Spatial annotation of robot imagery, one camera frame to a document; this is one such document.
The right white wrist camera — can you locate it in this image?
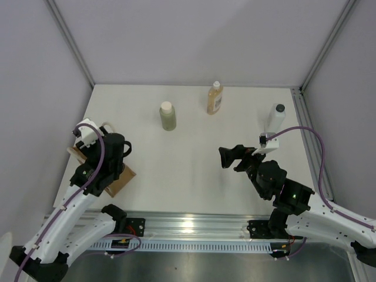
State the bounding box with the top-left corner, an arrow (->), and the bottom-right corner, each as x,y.
252,132 -> 279,155

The left aluminium frame post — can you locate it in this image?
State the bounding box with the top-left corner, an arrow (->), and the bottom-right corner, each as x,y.
44,0 -> 95,89

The aluminium mounting rail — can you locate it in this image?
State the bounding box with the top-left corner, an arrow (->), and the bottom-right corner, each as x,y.
43,210 -> 294,239

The right side aluminium rail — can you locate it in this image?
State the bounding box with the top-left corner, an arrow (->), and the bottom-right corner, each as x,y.
290,86 -> 334,202

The green liquid bottle white cap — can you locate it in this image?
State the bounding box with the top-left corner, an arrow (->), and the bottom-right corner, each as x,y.
159,101 -> 176,131

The white bottle grey cap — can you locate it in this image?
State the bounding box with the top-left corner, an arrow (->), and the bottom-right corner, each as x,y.
264,103 -> 286,133

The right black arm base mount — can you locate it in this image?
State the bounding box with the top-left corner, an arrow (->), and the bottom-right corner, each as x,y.
247,220 -> 285,240

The right aluminium frame post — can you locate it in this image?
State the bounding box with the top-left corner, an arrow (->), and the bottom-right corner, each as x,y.
300,0 -> 360,95

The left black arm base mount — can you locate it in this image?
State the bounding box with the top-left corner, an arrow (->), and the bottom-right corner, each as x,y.
101,204 -> 146,237

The amber liquid bottle white cap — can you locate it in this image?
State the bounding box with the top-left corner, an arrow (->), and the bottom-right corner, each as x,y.
207,81 -> 223,115

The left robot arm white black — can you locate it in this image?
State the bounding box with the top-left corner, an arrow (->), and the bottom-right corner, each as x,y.
9,133 -> 132,281

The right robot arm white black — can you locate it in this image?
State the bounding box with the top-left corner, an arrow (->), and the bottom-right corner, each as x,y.
219,145 -> 375,267

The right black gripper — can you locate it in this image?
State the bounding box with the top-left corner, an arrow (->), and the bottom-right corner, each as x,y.
218,145 -> 270,199

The white slotted cable duct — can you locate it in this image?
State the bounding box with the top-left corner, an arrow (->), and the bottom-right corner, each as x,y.
88,239 -> 273,254

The aluminium frame post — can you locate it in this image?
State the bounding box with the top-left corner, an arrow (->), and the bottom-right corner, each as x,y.
300,0 -> 360,95
44,0 -> 95,89

